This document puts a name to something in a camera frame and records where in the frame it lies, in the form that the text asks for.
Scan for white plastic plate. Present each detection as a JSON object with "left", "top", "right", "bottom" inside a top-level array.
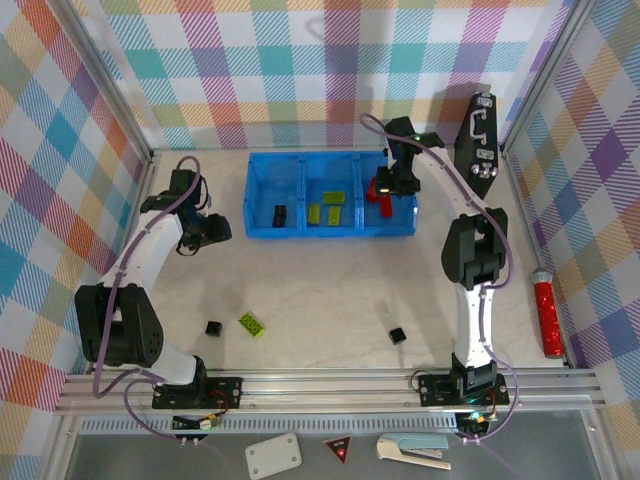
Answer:
[{"left": 244, "top": 433, "right": 304, "bottom": 480}]

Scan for black briefcase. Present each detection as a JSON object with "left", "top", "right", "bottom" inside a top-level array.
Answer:
[{"left": 453, "top": 92, "right": 500, "bottom": 199}]

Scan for aluminium mounting rail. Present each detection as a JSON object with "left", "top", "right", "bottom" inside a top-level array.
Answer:
[{"left": 52, "top": 368, "right": 606, "bottom": 417}]

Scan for small lit controller board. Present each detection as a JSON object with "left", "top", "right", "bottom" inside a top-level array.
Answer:
[{"left": 457, "top": 410, "right": 499, "bottom": 437}]

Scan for grey blue stapler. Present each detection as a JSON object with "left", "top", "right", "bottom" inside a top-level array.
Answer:
[{"left": 375, "top": 432, "right": 453, "bottom": 472}]

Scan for small wire connector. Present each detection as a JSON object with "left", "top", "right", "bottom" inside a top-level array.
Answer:
[{"left": 172, "top": 412, "right": 222, "bottom": 433}]

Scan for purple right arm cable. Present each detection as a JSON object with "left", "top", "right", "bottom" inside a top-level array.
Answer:
[{"left": 360, "top": 113, "right": 522, "bottom": 445}]

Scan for red triangle sign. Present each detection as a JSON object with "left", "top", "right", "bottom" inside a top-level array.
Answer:
[{"left": 322, "top": 435, "right": 353, "bottom": 466}]

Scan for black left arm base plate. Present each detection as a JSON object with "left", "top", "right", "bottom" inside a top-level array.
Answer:
[{"left": 151, "top": 375, "right": 245, "bottom": 412}]

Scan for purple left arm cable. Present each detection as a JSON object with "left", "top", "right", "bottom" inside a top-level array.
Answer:
[{"left": 92, "top": 155, "right": 207, "bottom": 445}]

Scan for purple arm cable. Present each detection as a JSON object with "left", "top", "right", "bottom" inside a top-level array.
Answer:
[
  {"left": 360, "top": 113, "right": 522, "bottom": 445},
  {"left": 92, "top": 155, "right": 207, "bottom": 445}
]

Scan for slotted grey cable duct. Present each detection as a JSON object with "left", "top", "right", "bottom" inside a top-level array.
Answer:
[{"left": 79, "top": 417, "right": 461, "bottom": 434}]

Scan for red glitter tube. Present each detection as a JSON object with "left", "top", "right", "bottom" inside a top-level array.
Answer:
[{"left": 529, "top": 267, "right": 566, "bottom": 359}]

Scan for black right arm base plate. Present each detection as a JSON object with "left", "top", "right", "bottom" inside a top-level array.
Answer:
[{"left": 417, "top": 372, "right": 511, "bottom": 407}]

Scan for blue three-compartment bin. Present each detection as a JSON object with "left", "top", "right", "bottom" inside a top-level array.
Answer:
[{"left": 244, "top": 151, "right": 419, "bottom": 241}]

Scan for aluminium frame post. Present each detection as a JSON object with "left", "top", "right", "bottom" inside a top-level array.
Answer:
[
  {"left": 52, "top": 0, "right": 157, "bottom": 166},
  {"left": 498, "top": 0, "right": 597, "bottom": 157}
]

